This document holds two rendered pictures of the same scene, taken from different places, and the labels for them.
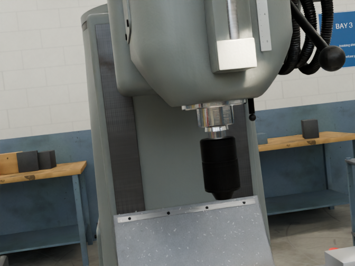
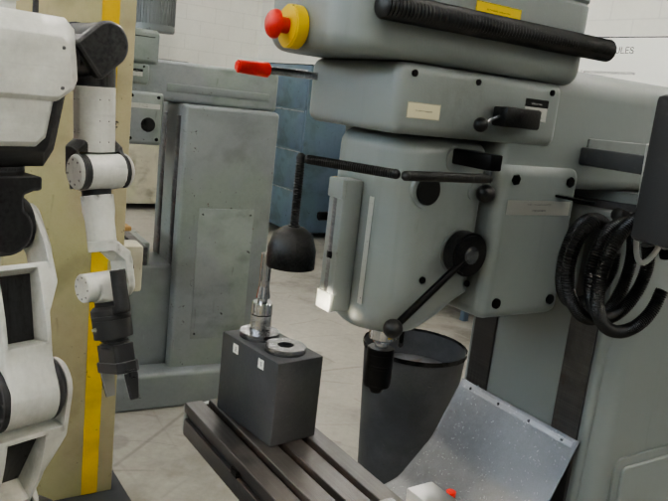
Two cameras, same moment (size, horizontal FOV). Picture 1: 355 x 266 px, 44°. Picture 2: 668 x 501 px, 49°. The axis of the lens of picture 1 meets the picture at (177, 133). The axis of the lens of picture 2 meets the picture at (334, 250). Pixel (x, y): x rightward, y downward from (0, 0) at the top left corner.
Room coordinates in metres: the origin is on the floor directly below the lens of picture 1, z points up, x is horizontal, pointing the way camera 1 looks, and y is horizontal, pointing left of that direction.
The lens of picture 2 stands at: (-0.05, -1.07, 1.67)
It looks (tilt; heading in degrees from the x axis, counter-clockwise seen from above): 12 degrees down; 64
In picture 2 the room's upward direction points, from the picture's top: 6 degrees clockwise
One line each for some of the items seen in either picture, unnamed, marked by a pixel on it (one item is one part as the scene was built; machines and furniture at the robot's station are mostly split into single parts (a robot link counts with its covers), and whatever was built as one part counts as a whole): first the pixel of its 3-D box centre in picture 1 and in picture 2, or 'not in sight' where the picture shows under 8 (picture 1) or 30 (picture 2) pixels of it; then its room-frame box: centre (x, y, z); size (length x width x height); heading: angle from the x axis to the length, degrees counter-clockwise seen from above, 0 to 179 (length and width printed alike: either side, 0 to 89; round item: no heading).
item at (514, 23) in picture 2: not in sight; (506, 30); (0.62, -0.19, 1.79); 0.45 x 0.04 x 0.04; 8
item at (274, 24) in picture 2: not in sight; (277, 24); (0.32, -0.08, 1.76); 0.04 x 0.03 x 0.04; 98
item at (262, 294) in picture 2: not in sight; (264, 277); (0.52, 0.40, 1.26); 0.03 x 0.03 x 0.11
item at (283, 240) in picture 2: not in sight; (291, 246); (0.36, -0.11, 1.45); 0.07 x 0.07 x 0.06
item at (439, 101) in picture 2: not in sight; (433, 102); (0.61, -0.05, 1.68); 0.34 x 0.24 x 0.10; 8
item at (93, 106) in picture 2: not in sight; (96, 137); (0.18, 0.64, 1.52); 0.13 x 0.12 x 0.22; 23
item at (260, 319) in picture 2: not in sight; (260, 318); (0.52, 0.40, 1.17); 0.05 x 0.05 x 0.06
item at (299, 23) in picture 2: not in sight; (292, 26); (0.34, -0.08, 1.76); 0.06 x 0.02 x 0.06; 98
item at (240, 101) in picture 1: (213, 104); not in sight; (0.57, -0.05, 1.31); 0.09 x 0.09 x 0.01
